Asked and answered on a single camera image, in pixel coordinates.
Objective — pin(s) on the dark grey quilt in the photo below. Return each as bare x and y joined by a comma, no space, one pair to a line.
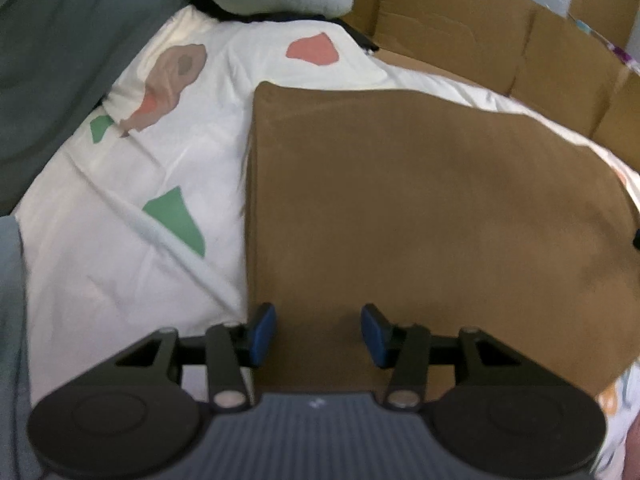
60,60

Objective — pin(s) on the white patterned bed sheet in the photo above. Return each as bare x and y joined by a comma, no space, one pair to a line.
150,270

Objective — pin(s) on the large brown cardboard sheet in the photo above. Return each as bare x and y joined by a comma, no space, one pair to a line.
475,25

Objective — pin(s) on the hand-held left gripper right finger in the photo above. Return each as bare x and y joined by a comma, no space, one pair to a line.
375,335

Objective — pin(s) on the black cloth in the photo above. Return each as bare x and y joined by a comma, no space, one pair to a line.
360,37

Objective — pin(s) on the brown printed t-shirt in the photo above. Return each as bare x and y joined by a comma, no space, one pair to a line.
425,210

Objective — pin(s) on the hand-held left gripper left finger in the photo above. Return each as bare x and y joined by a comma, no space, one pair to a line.
262,335

